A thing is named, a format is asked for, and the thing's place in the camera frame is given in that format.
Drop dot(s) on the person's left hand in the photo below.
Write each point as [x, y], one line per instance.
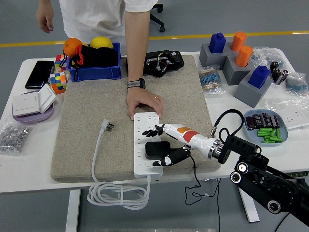
[144, 96]

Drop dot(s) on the person's right hand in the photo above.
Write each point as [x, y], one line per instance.
[44, 14]

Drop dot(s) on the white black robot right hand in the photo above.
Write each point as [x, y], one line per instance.
[193, 139]

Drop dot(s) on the black plug adapter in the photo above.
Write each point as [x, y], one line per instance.
[157, 149]

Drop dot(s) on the white power strip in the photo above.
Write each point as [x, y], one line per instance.
[140, 145]

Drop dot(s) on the person's left forearm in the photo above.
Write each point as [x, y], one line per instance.
[137, 48]

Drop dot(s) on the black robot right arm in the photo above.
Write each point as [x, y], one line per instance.
[241, 147]

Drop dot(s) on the black wrist watch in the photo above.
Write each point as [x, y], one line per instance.
[136, 83]

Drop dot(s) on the orange fruit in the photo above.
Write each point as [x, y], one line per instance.
[71, 46]

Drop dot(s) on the small colourful puzzle cube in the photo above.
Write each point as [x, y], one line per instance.
[59, 60]

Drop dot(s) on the grey-brown mat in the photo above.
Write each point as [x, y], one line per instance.
[96, 108]

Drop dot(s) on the blue plastic bin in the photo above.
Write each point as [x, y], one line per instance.
[96, 72]

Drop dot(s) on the black capacitor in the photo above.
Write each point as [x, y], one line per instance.
[249, 122]
[266, 119]
[276, 121]
[257, 119]

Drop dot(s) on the black smartphone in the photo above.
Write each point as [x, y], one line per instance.
[39, 75]

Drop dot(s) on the bag of tan blue resistors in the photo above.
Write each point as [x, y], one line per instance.
[210, 79]

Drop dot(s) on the yellow lemon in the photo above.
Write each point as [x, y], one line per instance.
[101, 43]

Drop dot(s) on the large colourful puzzle cube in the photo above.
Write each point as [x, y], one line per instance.
[58, 82]

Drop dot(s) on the grey block holder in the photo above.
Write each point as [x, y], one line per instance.
[205, 58]
[231, 72]
[246, 93]

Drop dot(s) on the green battery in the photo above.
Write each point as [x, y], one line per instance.
[264, 130]
[271, 140]
[278, 135]
[263, 134]

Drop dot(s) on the black office chair base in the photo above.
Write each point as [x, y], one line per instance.
[158, 20]

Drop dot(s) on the clear plastic bag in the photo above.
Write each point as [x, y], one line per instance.
[272, 104]

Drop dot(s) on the blue square peg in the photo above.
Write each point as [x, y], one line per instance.
[217, 43]
[258, 77]

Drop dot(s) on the light blue tray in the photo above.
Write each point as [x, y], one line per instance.
[285, 135]

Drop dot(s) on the white table leg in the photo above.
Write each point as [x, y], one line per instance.
[72, 212]
[249, 212]

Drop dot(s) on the orange cylinder peg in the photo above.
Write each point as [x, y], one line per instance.
[243, 56]
[238, 41]

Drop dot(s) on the purple round plate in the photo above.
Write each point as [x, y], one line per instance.
[31, 119]

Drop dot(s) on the bag of black capacitors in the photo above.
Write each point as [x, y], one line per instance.
[280, 73]

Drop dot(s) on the clear bag of small parts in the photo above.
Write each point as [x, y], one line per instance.
[263, 55]

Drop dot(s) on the black table control panel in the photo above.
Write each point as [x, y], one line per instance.
[299, 174]

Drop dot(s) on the bag of metal nuts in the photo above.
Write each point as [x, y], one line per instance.
[12, 136]

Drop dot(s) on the white tilted wall switch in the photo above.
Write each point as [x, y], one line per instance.
[47, 97]

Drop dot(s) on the white flat wall switch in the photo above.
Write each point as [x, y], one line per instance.
[25, 104]

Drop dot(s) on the white wall socket panel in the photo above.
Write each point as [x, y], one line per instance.
[297, 119]

